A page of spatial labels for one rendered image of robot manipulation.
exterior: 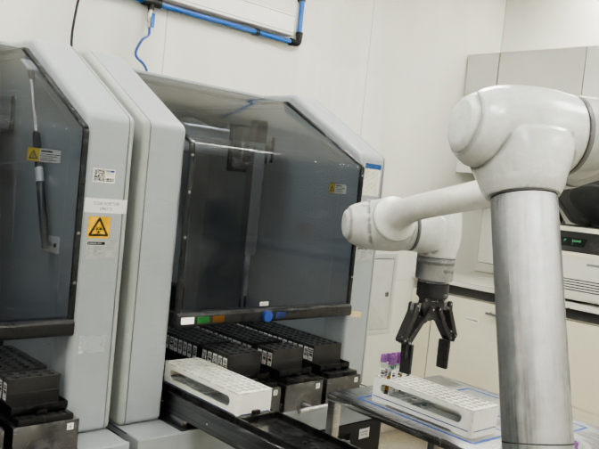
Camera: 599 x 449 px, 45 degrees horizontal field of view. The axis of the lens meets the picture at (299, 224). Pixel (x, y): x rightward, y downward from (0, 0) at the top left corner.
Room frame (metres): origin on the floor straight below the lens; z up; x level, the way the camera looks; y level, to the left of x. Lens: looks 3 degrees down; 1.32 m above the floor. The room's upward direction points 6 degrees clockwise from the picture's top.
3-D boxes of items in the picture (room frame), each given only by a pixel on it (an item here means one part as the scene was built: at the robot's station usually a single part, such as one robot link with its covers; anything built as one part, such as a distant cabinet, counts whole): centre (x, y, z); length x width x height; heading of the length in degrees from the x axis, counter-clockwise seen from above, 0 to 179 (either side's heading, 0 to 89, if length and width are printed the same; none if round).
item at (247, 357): (1.85, 0.11, 0.85); 0.12 x 0.02 x 0.06; 134
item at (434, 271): (1.70, -0.33, 1.16); 0.09 x 0.09 x 0.06
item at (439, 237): (1.69, -0.32, 1.27); 0.13 x 0.11 x 0.16; 108
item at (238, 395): (1.68, 0.16, 0.83); 0.30 x 0.10 x 0.06; 43
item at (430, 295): (1.70, -0.33, 1.09); 0.08 x 0.07 x 0.09; 131
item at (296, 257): (2.07, 0.22, 1.28); 0.61 x 0.51 x 0.63; 133
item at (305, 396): (2.13, 0.16, 0.78); 0.73 x 0.14 x 0.09; 43
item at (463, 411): (1.67, -0.35, 0.85); 0.30 x 0.10 x 0.06; 41
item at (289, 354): (1.95, 0.00, 0.85); 0.12 x 0.02 x 0.06; 133
